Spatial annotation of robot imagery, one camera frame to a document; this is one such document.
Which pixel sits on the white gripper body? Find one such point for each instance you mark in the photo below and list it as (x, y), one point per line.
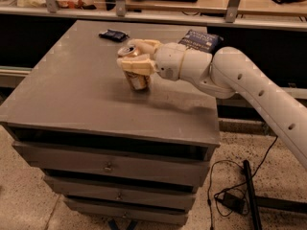
(169, 61)

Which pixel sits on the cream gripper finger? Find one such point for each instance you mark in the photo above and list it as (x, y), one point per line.
(146, 46)
(141, 65)

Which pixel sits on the orange soda can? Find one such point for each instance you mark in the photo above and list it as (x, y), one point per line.
(136, 82)

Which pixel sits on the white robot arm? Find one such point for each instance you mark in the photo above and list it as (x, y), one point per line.
(227, 72)

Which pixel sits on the blue Kettle chips bag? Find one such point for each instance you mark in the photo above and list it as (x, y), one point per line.
(201, 41)

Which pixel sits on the small dark blue packet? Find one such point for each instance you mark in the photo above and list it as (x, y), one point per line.
(114, 35)

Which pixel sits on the grey drawer cabinet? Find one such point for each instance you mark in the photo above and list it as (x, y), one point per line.
(77, 96)

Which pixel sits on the top grey drawer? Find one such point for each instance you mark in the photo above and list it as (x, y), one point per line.
(113, 163)

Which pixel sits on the grey drawer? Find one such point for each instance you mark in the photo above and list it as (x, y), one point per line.
(113, 163)
(125, 211)
(121, 193)

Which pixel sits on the metal railing with brackets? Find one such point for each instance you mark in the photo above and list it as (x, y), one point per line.
(258, 14)

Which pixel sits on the middle grey drawer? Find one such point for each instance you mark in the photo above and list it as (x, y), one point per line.
(121, 193)

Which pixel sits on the bottom grey drawer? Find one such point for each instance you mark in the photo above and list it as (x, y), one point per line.
(125, 211)

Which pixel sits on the black power adapter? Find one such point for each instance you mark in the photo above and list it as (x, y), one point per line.
(234, 203)

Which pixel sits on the black metal floor stand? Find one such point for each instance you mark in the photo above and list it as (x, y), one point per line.
(256, 201)

